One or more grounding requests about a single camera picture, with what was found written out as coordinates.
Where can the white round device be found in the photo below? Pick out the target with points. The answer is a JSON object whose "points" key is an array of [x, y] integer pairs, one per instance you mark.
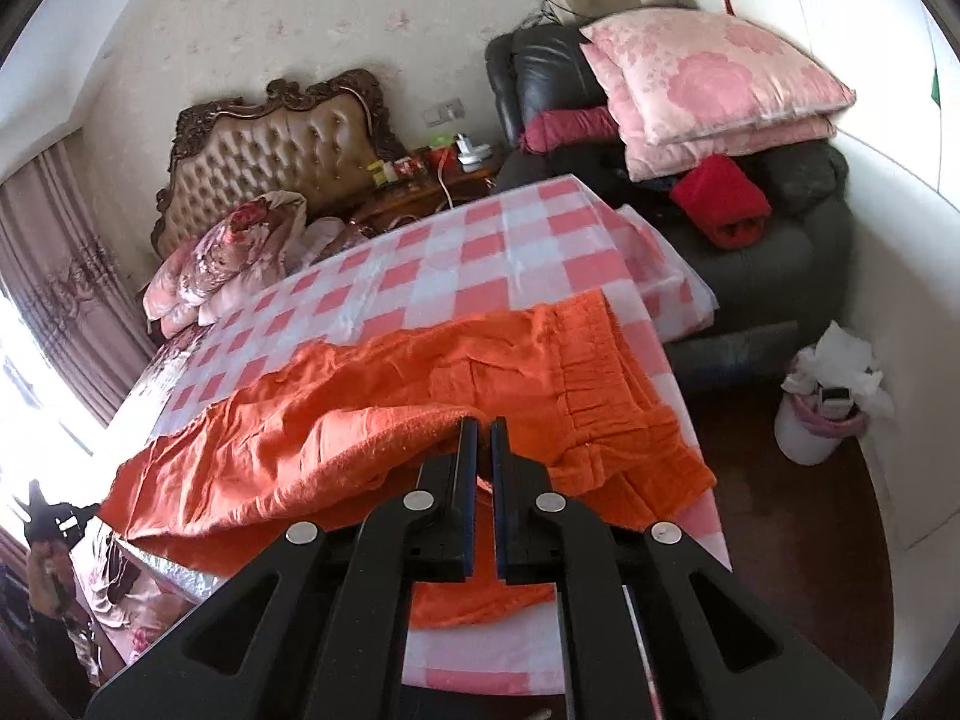
{"points": [[471, 156]]}

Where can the pink floral pillow bottom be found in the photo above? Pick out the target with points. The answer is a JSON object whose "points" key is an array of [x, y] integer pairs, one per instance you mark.
{"points": [[646, 161]]}

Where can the maroon cushion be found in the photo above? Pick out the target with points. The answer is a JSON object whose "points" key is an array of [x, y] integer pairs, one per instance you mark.
{"points": [[554, 128]]}

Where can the floral bed sheet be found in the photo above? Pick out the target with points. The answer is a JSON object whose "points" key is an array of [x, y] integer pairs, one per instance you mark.
{"points": [[135, 596]]}

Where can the orange pants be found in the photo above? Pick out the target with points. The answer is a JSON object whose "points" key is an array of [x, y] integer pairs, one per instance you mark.
{"points": [[340, 429]]}

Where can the wall power socket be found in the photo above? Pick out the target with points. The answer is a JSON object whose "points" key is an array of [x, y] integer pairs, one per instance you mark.
{"points": [[443, 113]]}

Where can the pink curtain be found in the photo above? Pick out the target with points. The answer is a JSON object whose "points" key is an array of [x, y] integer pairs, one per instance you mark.
{"points": [[63, 280]]}

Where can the pink floral pillow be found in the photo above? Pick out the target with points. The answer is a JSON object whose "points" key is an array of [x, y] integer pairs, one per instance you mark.
{"points": [[695, 74], [646, 161]]}

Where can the floral folded quilt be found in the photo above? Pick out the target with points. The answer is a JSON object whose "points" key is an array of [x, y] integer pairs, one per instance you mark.
{"points": [[257, 245]]}

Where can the left hand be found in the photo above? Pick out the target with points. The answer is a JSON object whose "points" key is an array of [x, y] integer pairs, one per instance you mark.
{"points": [[51, 582]]}

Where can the white trash bin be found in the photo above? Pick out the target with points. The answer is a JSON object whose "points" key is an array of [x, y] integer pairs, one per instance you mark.
{"points": [[833, 390]]}

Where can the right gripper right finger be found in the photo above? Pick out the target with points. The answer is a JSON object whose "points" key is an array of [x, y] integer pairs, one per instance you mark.
{"points": [[652, 625]]}

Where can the black leather armchair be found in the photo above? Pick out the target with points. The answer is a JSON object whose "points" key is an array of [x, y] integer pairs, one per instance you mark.
{"points": [[775, 296]]}

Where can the wooden nightstand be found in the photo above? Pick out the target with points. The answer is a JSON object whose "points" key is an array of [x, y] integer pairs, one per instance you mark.
{"points": [[391, 207]]}

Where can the pink floral pillow top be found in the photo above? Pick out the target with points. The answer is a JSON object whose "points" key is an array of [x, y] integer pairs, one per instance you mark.
{"points": [[695, 74]]}

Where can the red folded cloth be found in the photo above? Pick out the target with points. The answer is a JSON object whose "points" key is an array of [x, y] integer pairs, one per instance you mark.
{"points": [[722, 203]]}

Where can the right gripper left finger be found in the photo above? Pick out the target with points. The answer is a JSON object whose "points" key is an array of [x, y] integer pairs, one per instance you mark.
{"points": [[316, 625]]}

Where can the red box on nightstand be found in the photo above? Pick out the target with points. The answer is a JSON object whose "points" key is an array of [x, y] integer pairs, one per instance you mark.
{"points": [[441, 159]]}

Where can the white wardrobe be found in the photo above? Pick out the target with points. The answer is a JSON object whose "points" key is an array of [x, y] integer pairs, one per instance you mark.
{"points": [[901, 142]]}

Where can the tufted brown headboard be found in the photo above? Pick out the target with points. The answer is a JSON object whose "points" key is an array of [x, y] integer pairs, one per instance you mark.
{"points": [[318, 142]]}

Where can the dark grey cloth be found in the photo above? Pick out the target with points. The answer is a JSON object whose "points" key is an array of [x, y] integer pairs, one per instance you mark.
{"points": [[797, 177]]}

